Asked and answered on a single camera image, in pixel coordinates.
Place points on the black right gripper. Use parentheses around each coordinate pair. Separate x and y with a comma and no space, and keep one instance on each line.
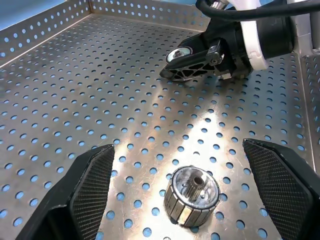
(232,42)

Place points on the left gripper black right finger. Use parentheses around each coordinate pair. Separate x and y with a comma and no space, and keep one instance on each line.
(287,195)

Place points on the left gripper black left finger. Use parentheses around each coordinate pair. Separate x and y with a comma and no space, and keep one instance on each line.
(82,195)

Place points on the metal rotor with stub shaft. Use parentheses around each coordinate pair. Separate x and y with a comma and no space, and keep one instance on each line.
(175,55)

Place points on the metal rotor with gear shaft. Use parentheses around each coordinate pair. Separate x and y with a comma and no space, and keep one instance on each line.
(180,210)

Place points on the perforated metal tray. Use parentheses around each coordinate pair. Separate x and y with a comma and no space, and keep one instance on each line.
(148,160)

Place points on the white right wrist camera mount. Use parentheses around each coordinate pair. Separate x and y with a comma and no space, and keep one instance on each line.
(252,42)

